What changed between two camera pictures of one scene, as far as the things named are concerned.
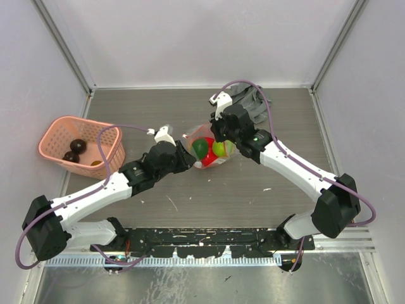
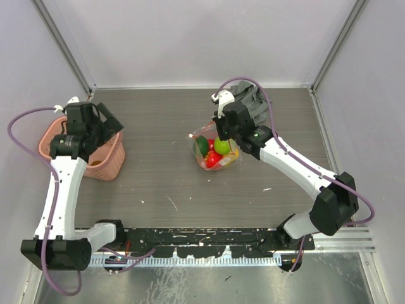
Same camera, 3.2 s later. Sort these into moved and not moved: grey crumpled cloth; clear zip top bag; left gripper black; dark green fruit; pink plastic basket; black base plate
Moved: dark green fruit; clear zip top bag; left gripper black
Not moved: pink plastic basket; black base plate; grey crumpled cloth
